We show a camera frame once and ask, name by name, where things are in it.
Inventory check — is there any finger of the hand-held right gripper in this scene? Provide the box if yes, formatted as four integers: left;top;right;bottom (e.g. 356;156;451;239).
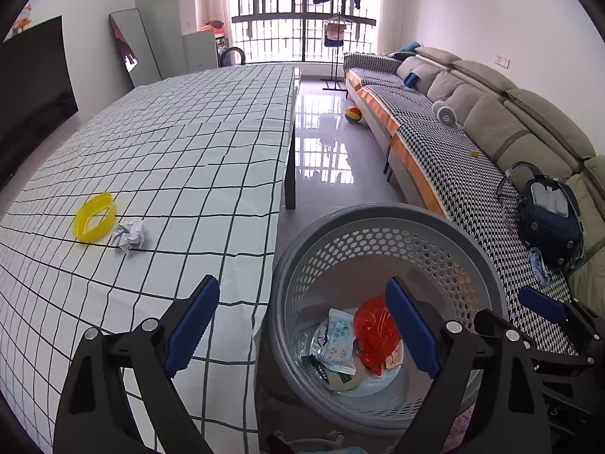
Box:
517;288;605;358
533;352;597;381

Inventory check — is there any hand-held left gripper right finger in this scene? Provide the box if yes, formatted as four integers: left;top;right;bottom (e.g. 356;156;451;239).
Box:
385;278;554;454

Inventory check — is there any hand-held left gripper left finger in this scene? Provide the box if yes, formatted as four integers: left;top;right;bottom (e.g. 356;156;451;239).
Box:
53;274;221;454

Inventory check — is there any red plastic bag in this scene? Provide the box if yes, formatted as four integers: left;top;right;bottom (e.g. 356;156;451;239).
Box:
352;295;402;375

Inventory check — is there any pink snack wrapper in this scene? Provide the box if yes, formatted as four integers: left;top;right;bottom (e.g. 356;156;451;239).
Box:
380;345;405;370

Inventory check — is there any white and blue wrapper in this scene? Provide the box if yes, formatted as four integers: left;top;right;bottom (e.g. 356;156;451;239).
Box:
316;308;357;375

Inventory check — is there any white plastic lid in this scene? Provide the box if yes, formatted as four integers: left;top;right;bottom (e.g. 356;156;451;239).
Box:
326;369;365;391

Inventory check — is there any black comb piece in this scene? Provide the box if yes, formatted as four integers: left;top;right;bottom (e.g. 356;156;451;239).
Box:
302;354;332;381

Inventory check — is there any white paper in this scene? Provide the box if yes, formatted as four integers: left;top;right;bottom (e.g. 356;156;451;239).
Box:
112;219;147;253

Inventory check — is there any grey perforated basket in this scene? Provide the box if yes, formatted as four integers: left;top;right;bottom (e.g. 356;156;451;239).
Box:
255;202;509;440

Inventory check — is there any yellow tape ring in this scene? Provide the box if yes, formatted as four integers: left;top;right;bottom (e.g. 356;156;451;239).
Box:
71;191;115;245

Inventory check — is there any clear plastic bag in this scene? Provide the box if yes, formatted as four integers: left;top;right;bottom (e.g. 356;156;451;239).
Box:
527;246;554;287

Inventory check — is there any dark blue bag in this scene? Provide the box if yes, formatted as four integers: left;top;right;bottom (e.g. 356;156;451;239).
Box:
495;161;586;270

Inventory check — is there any grey sofa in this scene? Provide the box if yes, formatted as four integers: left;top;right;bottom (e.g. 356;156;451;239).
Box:
343;45;605;355

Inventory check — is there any white grid tablecloth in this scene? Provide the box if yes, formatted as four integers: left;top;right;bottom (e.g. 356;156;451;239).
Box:
0;64;303;454

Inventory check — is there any houndstooth sofa cover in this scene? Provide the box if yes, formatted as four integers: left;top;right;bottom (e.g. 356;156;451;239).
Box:
343;52;580;355

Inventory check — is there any white small fan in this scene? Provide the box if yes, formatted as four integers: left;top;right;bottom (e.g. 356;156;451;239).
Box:
434;101;459;127

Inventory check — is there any white cabinet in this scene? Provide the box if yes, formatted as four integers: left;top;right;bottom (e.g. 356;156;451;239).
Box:
182;30;219;75

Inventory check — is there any leaning black-framed mirror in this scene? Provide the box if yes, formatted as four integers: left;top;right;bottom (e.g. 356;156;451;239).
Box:
109;8;161;88

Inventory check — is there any black television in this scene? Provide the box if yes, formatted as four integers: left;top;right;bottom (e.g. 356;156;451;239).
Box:
0;15;79;190

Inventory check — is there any black window grille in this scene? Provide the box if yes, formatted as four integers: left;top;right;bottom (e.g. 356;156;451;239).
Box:
228;0;379;63

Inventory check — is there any drying rack with pink cloth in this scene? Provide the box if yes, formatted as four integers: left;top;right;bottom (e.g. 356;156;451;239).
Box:
321;14;351;92

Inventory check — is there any row of plush toys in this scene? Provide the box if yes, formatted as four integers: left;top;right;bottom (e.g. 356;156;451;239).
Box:
9;2;36;34

